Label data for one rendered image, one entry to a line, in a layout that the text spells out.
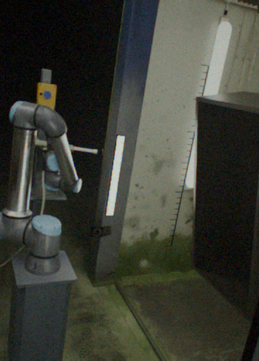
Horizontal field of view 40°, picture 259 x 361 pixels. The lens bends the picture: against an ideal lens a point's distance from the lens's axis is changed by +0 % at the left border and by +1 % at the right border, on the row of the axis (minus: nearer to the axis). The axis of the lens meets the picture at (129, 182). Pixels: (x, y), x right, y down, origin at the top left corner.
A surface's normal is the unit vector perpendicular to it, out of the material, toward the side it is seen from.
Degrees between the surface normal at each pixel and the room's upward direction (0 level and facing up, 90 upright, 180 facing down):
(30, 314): 90
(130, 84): 90
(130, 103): 90
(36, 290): 90
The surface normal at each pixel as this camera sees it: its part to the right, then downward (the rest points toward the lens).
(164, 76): 0.38, 0.33
